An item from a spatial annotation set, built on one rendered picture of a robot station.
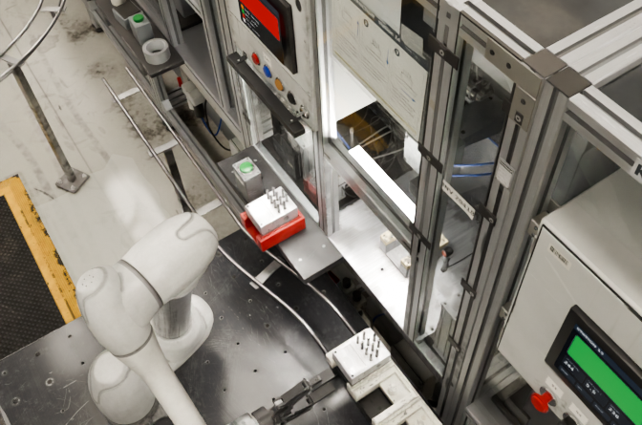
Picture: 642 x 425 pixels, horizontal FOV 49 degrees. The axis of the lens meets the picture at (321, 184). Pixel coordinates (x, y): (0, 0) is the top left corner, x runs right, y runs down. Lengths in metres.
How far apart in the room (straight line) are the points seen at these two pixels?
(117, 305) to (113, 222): 2.04
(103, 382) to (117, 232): 1.52
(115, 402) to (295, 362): 0.54
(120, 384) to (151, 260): 0.59
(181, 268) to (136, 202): 2.04
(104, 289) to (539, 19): 0.93
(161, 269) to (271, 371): 0.82
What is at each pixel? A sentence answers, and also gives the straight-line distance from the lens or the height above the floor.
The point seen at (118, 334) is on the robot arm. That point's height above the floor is 1.43.
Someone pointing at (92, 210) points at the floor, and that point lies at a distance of 3.56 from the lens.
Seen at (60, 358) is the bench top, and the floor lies 0.68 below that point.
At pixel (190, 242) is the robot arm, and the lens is 1.51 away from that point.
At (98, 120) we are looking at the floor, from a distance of 3.94.
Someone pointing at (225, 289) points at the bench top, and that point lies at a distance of 2.36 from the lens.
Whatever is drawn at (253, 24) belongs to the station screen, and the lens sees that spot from 1.79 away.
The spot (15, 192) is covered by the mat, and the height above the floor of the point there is 0.01.
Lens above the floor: 2.71
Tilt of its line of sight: 52 degrees down
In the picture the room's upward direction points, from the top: 4 degrees counter-clockwise
